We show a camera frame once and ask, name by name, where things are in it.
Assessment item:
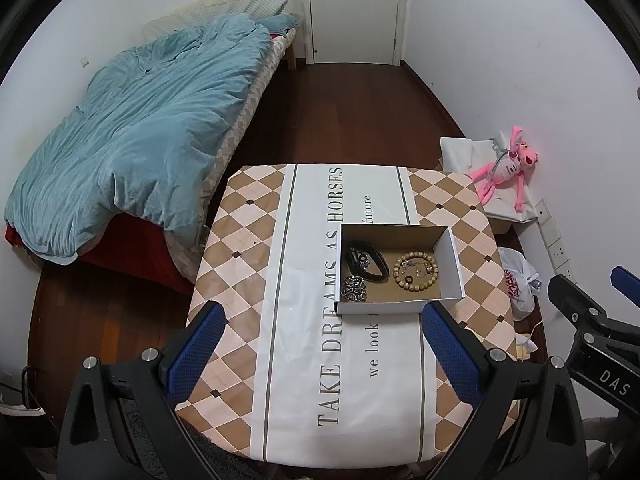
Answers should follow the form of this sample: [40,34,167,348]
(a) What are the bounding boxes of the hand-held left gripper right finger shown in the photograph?
[422,301,589,480]

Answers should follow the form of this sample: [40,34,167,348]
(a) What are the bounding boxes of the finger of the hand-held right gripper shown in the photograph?
[547,274,609,334]
[610,266,640,309]

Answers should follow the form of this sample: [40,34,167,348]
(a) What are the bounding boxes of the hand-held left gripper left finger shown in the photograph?
[57,300,229,480]

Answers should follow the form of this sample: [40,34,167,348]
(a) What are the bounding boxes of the white cardboard box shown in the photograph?
[334,224,467,317]

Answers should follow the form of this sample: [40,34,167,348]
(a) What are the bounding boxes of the small silver rings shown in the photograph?
[402,259,433,282]

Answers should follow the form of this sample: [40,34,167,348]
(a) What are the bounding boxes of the chunky silver chain bracelet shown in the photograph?
[341,275,368,303]

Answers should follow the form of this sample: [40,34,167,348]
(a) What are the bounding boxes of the white plastic bag red print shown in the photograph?
[497,247,544,322]

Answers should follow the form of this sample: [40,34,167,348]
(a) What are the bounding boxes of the red bed sheet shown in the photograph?
[5,210,197,296]

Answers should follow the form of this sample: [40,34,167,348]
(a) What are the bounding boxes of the checkered printed tablecloth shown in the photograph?
[174,164,518,463]

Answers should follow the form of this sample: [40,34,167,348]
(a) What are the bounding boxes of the pink plush toy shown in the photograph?
[468,126,541,212]

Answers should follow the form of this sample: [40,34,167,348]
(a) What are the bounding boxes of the white folded bag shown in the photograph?
[439,130,539,224]

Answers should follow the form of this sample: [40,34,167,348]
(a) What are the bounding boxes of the blue duvet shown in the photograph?
[4,14,274,267]

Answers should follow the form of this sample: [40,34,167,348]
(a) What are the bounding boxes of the patterned bed mattress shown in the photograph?
[141,0,302,281]

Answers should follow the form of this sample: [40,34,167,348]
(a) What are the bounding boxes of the white door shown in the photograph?
[298,0,412,67]

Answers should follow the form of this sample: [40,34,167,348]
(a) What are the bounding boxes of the row of white wall sockets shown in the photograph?
[534,198,574,282]

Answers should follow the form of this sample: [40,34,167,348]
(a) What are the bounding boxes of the wooden bead bracelet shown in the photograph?
[392,252,440,293]

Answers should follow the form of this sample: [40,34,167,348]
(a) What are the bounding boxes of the black bracelet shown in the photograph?
[346,241,391,282]

